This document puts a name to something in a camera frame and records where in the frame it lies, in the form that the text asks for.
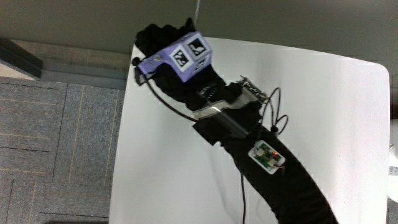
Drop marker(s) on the person's right forearm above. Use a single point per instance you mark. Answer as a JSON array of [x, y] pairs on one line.
[[289, 189]]

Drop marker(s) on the small green circuit board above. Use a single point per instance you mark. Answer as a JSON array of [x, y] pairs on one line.
[[266, 156]]

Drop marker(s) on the person's right hand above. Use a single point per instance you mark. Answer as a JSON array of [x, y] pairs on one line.
[[186, 87]]

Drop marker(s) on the white container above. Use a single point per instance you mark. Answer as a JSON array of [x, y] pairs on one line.
[[393, 161]]

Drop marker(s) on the dark slanted board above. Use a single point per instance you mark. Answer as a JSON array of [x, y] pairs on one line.
[[18, 59]]

